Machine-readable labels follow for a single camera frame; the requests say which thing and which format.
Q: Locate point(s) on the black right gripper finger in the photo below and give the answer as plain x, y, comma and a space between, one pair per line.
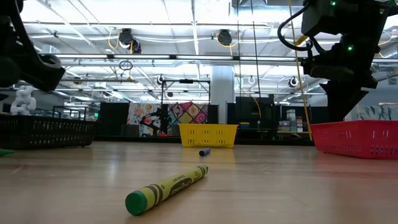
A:
353, 96
334, 99

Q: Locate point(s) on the black background robot arm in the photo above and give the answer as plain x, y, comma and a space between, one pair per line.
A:
155, 119

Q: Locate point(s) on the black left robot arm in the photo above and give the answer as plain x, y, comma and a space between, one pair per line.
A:
25, 62

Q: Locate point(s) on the green crayon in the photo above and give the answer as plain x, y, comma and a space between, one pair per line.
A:
5, 152
168, 188

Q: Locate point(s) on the yellow plastic basket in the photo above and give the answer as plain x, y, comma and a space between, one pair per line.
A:
208, 137

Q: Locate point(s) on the black plastic basket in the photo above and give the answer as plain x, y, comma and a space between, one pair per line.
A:
40, 132

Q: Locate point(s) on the white building column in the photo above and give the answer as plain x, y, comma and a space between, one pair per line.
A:
222, 99

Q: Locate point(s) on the black partition panel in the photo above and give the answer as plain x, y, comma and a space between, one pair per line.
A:
267, 118
320, 115

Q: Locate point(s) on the black cabinet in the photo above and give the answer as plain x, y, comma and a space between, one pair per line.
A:
113, 119

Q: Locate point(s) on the blue storage bin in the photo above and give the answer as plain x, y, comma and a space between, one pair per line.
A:
245, 125

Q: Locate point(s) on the stacked storage boxes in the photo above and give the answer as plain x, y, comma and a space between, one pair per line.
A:
290, 119

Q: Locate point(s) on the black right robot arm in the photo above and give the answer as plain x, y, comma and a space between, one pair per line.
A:
345, 18

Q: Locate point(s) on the red plastic basket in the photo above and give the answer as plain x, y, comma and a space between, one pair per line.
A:
360, 140

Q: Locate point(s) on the black metal gantry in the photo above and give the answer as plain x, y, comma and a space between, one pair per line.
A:
186, 81

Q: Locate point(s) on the black metal table frame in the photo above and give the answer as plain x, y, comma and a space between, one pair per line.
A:
155, 139

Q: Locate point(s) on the blue crayon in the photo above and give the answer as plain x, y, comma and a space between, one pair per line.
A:
204, 152

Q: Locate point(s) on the teal patterned panel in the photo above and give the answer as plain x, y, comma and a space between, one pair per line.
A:
373, 112

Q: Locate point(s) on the white knot-shaped sculpture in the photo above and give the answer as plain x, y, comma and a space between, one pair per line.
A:
23, 102

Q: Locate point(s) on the long ceiling light strip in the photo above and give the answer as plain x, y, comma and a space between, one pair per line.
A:
186, 57

